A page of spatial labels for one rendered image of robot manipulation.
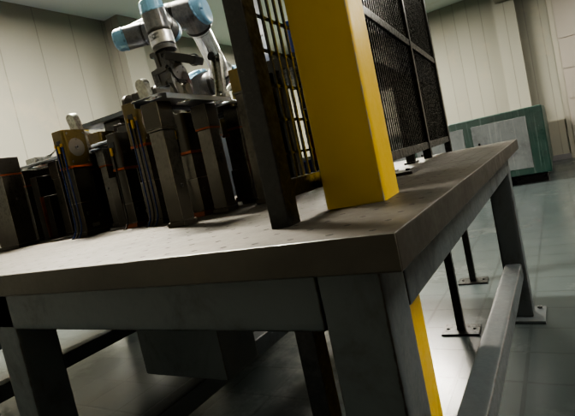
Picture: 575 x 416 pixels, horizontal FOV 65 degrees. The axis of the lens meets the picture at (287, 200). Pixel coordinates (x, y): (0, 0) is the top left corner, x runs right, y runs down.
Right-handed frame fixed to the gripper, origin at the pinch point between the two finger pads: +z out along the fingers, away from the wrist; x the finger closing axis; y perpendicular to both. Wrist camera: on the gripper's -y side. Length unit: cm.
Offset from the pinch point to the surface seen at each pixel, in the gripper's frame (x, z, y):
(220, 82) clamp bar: -19.8, -8.8, -1.4
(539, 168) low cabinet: -479, 97, -95
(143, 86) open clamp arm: 13.1, -7.1, 3.6
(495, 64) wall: -714, -57, -82
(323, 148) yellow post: 48, 29, -57
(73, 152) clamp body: 14.8, 1.7, 37.8
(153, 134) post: 35.1, 12.4, -13.7
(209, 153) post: 17.0, 18.3, -14.0
